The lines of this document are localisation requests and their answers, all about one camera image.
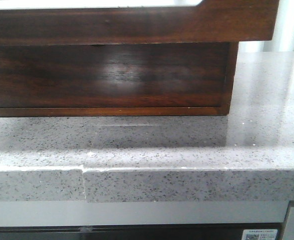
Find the wooden drawer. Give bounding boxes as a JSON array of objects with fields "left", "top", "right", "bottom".
[
  {"left": 0, "top": 42, "right": 231, "bottom": 109},
  {"left": 0, "top": 0, "right": 279, "bottom": 46}
]

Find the dark wooden drawer cabinet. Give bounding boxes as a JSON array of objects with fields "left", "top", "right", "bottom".
[{"left": 0, "top": 41, "right": 240, "bottom": 118}]

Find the black appliance under counter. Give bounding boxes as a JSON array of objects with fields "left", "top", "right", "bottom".
[{"left": 0, "top": 223, "right": 283, "bottom": 240}]

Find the white label sticker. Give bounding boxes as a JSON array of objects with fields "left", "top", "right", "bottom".
[{"left": 241, "top": 229, "right": 278, "bottom": 240}]

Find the grey curtain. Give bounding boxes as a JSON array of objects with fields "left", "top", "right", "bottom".
[{"left": 239, "top": 0, "right": 294, "bottom": 53}]

